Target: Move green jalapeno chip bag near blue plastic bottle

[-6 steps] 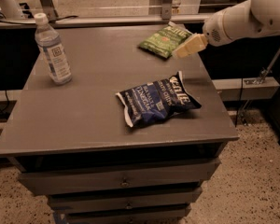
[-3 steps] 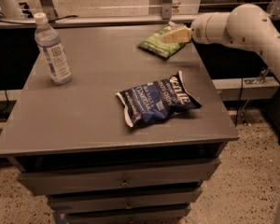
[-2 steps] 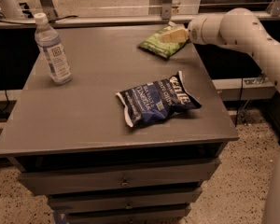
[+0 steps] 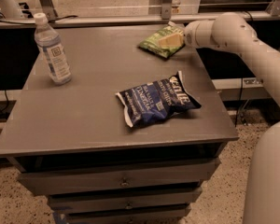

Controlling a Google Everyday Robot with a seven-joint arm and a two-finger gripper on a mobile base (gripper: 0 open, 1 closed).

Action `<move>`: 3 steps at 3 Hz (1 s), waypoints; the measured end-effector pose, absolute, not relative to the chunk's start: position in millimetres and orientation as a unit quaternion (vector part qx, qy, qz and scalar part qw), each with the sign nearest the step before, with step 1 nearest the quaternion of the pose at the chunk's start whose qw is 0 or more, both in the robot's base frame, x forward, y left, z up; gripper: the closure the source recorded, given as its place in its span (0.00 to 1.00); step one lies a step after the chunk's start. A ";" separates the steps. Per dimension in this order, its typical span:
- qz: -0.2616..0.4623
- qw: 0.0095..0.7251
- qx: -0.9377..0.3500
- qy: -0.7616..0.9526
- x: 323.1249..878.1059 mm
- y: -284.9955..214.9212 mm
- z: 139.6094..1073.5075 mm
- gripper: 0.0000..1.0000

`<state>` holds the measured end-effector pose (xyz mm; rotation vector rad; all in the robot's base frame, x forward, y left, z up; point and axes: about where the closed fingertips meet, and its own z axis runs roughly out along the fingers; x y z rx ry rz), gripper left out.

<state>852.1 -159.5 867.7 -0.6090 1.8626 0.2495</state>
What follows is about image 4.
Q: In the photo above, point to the clear plastic water bottle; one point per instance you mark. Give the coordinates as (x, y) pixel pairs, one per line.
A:
(51, 49)

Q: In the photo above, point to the metal railing bar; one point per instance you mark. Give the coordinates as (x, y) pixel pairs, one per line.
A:
(73, 21)

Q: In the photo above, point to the bottom grey drawer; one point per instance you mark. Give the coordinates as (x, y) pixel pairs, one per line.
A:
(129, 216)

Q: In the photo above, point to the middle grey drawer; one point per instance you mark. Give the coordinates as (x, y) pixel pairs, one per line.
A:
(123, 199)

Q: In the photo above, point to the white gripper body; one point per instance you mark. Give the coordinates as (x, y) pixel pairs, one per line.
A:
(191, 34)

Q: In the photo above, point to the green jalapeno chip bag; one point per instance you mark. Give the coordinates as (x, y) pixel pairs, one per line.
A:
(151, 43)

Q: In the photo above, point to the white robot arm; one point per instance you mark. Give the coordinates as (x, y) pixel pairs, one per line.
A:
(231, 33)

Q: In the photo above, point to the grey drawer cabinet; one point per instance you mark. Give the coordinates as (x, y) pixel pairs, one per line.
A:
(81, 124)

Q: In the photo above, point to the grey drawer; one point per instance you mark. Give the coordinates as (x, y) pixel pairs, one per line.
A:
(123, 199)
(129, 216)
(119, 177)

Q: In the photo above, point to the blue kettle chip bag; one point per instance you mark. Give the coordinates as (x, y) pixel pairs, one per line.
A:
(156, 101)

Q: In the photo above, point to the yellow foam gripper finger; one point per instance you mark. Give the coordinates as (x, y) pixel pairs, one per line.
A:
(171, 41)

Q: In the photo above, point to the top grey drawer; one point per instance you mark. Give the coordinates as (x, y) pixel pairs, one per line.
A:
(119, 177)

